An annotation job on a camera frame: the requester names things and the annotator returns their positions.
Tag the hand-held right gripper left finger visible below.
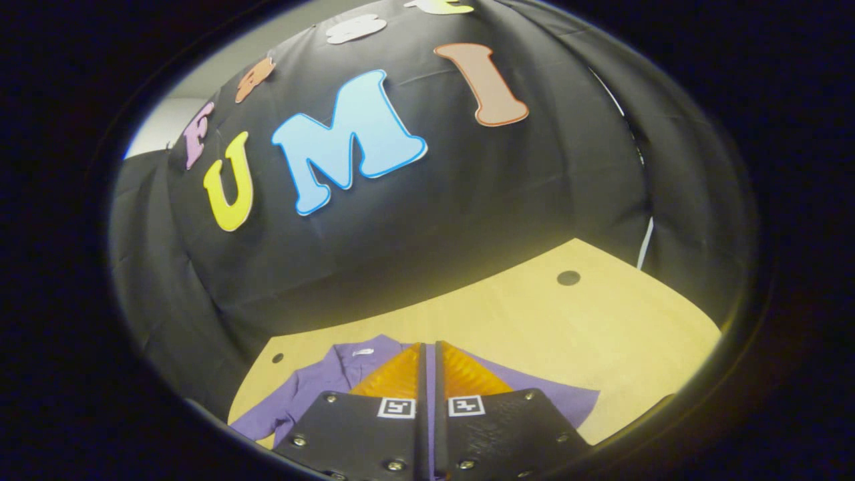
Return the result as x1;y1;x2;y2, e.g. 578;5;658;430
273;342;428;481

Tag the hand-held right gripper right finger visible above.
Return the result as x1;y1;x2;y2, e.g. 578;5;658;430
434;341;592;481

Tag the purple knit shirt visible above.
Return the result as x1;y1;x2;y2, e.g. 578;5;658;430
228;334;601;445

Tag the black backdrop cloth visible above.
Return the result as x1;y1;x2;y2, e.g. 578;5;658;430
110;0;759;422

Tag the white cable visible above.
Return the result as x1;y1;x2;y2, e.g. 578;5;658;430
637;217;655;270

